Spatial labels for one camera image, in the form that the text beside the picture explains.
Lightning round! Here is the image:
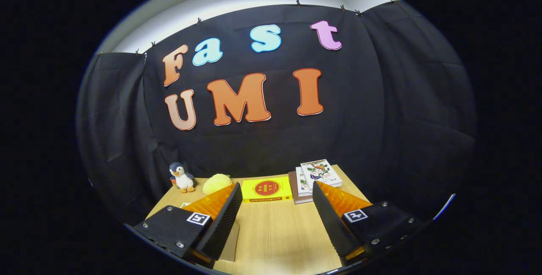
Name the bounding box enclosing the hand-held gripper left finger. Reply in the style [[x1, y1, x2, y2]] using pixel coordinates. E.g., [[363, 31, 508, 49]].
[[133, 182, 243, 268]]

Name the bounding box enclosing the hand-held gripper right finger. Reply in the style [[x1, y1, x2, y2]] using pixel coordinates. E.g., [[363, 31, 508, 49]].
[[312, 181, 426, 267]]

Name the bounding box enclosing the beige fabric storage box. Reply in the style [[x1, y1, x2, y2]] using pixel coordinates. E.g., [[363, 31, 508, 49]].
[[180, 201, 240, 263]]

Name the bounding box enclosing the yellow round plush toy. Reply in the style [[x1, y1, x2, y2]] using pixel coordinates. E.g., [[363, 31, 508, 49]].
[[202, 174, 232, 195]]

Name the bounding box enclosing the white illustrated cover book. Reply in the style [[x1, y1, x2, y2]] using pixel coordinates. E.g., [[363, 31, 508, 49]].
[[300, 159, 343, 191]]

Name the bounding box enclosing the yellow book with red circle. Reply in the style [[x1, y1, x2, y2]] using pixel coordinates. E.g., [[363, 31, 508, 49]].
[[241, 176, 293, 203]]

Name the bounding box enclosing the penguin plush toy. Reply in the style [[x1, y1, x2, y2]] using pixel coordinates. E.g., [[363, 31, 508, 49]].
[[169, 162, 196, 194]]

